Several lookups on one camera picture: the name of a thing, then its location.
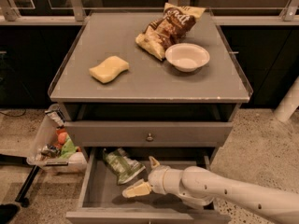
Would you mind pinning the closed grey top drawer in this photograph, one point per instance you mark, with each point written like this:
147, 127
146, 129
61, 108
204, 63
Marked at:
148, 133

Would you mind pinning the grey drawer cabinet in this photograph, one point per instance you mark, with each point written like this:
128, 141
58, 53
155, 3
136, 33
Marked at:
150, 90

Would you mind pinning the yellow sponge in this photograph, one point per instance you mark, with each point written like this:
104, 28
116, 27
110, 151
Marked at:
109, 69

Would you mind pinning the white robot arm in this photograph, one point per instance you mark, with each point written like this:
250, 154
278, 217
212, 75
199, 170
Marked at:
197, 186

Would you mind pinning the black stand leg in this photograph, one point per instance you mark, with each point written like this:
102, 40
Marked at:
21, 161

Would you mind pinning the green jalapeno chip bag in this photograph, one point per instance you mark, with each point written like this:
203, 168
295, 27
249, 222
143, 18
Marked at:
121, 165

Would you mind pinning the clear plastic storage bin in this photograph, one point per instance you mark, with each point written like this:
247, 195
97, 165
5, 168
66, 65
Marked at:
45, 151

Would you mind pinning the white paper bowl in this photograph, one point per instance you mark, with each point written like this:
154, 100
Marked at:
187, 57

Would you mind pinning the brown yellow chip bag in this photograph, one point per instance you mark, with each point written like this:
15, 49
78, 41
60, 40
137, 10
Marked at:
168, 30

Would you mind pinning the green packet in bin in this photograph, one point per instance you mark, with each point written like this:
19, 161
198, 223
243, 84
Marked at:
68, 149

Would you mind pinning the white post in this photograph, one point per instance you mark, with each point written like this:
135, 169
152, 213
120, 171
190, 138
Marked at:
289, 103

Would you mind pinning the orange fruit in bin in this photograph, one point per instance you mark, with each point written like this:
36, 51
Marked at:
62, 138

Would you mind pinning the open grey middle drawer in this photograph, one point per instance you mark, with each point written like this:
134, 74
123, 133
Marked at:
101, 202

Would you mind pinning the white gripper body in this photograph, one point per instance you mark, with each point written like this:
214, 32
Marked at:
156, 178

